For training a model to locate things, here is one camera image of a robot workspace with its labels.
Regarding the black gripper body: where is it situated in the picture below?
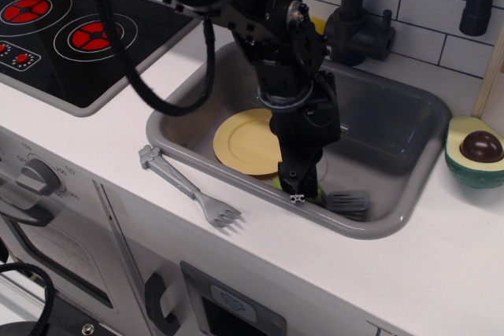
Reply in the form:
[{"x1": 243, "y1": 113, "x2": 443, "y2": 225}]
[{"x1": 270, "y1": 72, "x2": 341, "y2": 200}]

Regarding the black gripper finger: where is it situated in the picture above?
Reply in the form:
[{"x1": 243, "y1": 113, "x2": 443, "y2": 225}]
[{"x1": 305, "y1": 164, "x2": 318, "y2": 198}]

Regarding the green handled grey spatula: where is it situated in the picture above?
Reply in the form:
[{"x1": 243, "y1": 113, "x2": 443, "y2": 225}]
[{"x1": 290, "y1": 186, "x2": 371, "y2": 214}]

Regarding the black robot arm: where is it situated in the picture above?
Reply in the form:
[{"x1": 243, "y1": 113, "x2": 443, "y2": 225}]
[{"x1": 162, "y1": 0, "x2": 340, "y2": 201}]

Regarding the yellow toy plate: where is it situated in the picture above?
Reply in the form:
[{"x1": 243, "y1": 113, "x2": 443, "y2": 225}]
[{"x1": 213, "y1": 109, "x2": 282, "y2": 176}]

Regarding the grey plastic sink basin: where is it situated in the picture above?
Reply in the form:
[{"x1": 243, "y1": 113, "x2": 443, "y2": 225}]
[{"x1": 146, "y1": 43, "x2": 451, "y2": 239}]

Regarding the yellow toy banana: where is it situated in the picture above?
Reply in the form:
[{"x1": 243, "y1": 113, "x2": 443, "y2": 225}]
[{"x1": 311, "y1": 17, "x2": 326, "y2": 35}]

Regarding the black toy faucet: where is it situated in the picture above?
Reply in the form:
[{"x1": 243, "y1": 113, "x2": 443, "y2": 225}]
[{"x1": 324, "y1": 0, "x2": 493, "y2": 66}]

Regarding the grey toy fork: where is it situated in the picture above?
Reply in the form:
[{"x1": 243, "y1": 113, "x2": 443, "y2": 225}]
[{"x1": 139, "y1": 145, "x2": 242, "y2": 228}]

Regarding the toy avocado half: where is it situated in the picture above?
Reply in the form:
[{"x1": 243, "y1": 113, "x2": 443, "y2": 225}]
[{"x1": 445, "y1": 116, "x2": 503, "y2": 189}]

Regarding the toy oven door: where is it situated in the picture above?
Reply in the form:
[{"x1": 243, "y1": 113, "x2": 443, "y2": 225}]
[{"x1": 1, "y1": 200, "x2": 118, "y2": 310}]

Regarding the black toy stovetop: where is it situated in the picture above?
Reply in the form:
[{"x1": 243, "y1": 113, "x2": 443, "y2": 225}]
[{"x1": 1, "y1": 0, "x2": 197, "y2": 116}]

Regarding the grey oven knob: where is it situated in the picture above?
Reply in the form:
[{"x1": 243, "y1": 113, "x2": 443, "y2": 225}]
[{"x1": 16, "y1": 159, "x2": 61, "y2": 196}]

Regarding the black dishwasher handle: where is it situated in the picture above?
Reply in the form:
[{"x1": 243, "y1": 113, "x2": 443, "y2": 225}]
[{"x1": 144, "y1": 272, "x2": 180, "y2": 336}]

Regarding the black braided cable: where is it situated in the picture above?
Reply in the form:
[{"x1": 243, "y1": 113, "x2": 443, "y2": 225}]
[{"x1": 88, "y1": 0, "x2": 217, "y2": 117}]

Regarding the grey oven door handle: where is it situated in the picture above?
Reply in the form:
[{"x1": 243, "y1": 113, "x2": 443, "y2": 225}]
[{"x1": 1, "y1": 177, "x2": 54, "y2": 227}]

